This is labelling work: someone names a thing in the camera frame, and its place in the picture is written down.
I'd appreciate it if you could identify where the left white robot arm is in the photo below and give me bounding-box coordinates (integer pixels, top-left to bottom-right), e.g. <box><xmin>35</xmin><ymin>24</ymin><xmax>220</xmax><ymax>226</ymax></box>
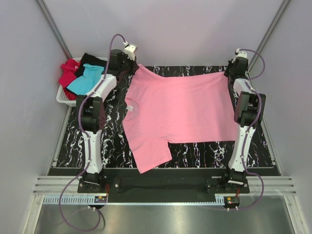
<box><xmin>76</xmin><ymin>44</ymin><xmax>138</xmax><ymax>193</ymax></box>

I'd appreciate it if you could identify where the aluminium frame rail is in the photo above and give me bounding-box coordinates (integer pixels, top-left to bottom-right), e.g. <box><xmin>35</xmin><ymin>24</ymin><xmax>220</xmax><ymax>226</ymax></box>
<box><xmin>34</xmin><ymin>176</ymin><xmax>296</xmax><ymax>196</ymax></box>

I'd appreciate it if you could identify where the black t shirt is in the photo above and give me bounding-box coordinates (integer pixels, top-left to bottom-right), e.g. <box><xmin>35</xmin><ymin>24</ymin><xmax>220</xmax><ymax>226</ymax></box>
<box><xmin>75</xmin><ymin>53</ymin><xmax>107</xmax><ymax>78</ymax></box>

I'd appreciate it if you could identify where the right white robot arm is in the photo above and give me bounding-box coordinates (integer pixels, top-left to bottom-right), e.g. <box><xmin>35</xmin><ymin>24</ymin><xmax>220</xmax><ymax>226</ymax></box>
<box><xmin>221</xmin><ymin>55</ymin><xmax>266</xmax><ymax>193</ymax></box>

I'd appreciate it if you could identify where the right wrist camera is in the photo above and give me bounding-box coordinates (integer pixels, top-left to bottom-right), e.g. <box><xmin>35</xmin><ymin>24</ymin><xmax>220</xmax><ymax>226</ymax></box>
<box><xmin>232</xmin><ymin>48</ymin><xmax>248</xmax><ymax>63</ymax></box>

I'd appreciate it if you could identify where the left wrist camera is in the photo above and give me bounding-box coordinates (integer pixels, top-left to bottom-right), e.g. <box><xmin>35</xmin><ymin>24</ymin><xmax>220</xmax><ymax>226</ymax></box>
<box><xmin>123</xmin><ymin>41</ymin><xmax>137</xmax><ymax>61</ymax></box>

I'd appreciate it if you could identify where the red t shirt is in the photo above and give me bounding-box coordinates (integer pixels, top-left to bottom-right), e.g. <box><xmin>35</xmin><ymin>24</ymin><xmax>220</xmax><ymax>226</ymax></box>
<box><xmin>58</xmin><ymin>59</ymin><xmax>80</xmax><ymax>100</ymax></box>

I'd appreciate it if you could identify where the right control board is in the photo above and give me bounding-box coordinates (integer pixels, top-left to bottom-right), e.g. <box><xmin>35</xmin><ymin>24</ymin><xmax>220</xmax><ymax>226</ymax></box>
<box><xmin>225</xmin><ymin>196</ymin><xmax>240</xmax><ymax>204</ymax></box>

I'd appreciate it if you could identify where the cyan t shirt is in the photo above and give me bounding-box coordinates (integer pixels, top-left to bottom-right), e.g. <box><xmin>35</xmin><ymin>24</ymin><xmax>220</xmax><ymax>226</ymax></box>
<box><xmin>67</xmin><ymin>63</ymin><xmax>105</xmax><ymax>95</ymax></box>

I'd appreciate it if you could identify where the white slotted cable duct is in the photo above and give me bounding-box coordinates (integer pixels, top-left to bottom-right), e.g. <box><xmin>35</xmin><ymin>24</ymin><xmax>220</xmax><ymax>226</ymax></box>
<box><xmin>43</xmin><ymin>195</ymin><xmax>106</xmax><ymax>205</ymax></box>

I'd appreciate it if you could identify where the pink t shirt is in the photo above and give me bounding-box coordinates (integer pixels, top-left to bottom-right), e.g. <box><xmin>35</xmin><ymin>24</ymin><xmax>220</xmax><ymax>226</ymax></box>
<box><xmin>122</xmin><ymin>65</ymin><xmax>237</xmax><ymax>173</ymax></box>

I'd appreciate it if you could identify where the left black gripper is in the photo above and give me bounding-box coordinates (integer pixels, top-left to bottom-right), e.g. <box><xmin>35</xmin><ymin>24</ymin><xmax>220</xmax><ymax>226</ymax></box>
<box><xmin>119</xmin><ymin>54</ymin><xmax>138</xmax><ymax>76</ymax></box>

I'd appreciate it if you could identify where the left control board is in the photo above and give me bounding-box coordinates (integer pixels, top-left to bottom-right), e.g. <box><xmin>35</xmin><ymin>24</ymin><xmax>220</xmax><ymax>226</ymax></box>
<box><xmin>94</xmin><ymin>195</ymin><xmax>107</xmax><ymax>203</ymax></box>

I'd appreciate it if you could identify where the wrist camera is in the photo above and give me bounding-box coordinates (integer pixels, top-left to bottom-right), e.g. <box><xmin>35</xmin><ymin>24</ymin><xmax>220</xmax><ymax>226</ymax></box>
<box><xmin>123</xmin><ymin>41</ymin><xmax>137</xmax><ymax>61</ymax></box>
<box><xmin>232</xmin><ymin>48</ymin><xmax>248</xmax><ymax>63</ymax></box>

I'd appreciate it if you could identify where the control board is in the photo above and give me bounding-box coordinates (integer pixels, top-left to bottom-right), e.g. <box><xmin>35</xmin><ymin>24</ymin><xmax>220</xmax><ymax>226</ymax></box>
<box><xmin>225</xmin><ymin>196</ymin><xmax>240</xmax><ymax>204</ymax></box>
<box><xmin>94</xmin><ymin>195</ymin><xmax>107</xmax><ymax>203</ymax></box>

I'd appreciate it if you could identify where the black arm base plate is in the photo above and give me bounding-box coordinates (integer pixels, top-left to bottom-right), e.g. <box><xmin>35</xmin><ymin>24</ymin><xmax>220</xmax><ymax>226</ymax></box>
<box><xmin>78</xmin><ymin>168</ymin><xmax>250</xmax><ymax>203</ymax></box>

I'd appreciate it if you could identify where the white plastic basket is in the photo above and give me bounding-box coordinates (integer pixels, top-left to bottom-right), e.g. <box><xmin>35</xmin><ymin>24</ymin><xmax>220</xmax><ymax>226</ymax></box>
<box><xmin>56</xmin><ymin>57</ymin><xmax>111</xmax><ymax>106</ymax></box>

